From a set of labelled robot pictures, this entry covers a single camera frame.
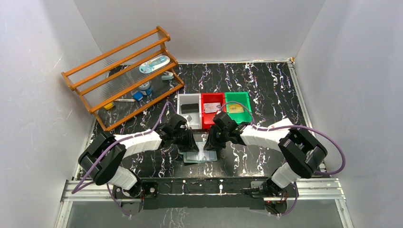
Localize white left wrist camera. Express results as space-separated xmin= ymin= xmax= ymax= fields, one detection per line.
xmin=184 ymin=115 xmax=192 ymax=122

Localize blue small block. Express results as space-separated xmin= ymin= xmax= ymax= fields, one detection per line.
xmin=132 ymin=91 xmax=144 ymax=102

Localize white marker pen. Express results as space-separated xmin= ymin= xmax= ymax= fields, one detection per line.
xmin=114 ymin=98 xmax=137 ymax=102

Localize orange wooden shelf rack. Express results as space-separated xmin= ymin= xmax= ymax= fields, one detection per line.
xmin=61 ymin=26 xmax=184 ymax=131

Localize blue tape roll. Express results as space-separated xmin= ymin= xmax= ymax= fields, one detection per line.
xmin=138 ymin=81 xmax=153 ymax=96

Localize white plastic bin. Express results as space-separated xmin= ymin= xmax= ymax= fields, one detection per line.
xmin=177 ymin=94 xmax=202 ymax=130

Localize light blue white stapler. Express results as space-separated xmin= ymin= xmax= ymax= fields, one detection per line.
xmin=161 ymin=71 xmax=174 ymax=81

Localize black card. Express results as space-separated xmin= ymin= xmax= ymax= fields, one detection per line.
xmin=180 ymin=103 xmax=200 ymax=114

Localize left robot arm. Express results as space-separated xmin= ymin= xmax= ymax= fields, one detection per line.
xmin=78 ymin=114 xmax=198 ymax=195

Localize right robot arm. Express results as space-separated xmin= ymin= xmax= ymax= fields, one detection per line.
xmin=204 ymin=112 xmax=327 ymax=191

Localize white small box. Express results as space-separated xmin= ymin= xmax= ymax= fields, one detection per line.
xmin=268 ymin=118 xmax=293 ymax=131

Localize gold card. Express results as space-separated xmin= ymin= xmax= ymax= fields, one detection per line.
xmin=228 ymin=103 xmax=244 ymax=114

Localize green plastic bin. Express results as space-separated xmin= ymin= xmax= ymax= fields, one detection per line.
xmin=224 ymin=92 xmax=252 ymax=124

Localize silver VIP card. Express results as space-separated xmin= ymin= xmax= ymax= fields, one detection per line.
xmin=203 ymin=102 xmax=221 ymax=114

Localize red plastic bin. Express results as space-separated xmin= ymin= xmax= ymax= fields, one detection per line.
xmin=201 ymin=93 xmax=225 ymax=130

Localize yellow small block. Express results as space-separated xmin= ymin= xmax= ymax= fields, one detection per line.
xmin=104 ymin=102 xmax=115 ymax=110

